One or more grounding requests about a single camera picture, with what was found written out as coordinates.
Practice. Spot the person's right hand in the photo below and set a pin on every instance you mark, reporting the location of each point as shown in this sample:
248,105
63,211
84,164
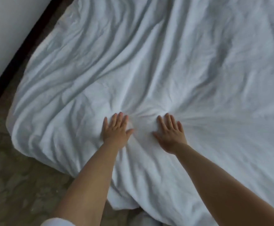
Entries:
171,136

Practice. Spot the person's left forearm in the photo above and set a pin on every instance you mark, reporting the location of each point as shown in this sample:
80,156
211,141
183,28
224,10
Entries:
87,186

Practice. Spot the white duvet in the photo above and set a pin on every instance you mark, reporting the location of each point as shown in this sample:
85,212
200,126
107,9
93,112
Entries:
174,58

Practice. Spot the person's left hand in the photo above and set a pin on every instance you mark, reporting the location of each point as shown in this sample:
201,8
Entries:
115,133

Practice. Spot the person's right forearm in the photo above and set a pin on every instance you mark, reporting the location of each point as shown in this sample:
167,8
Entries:
226,186

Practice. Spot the person's white shirt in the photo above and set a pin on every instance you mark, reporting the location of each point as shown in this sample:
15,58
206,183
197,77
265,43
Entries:
57,222

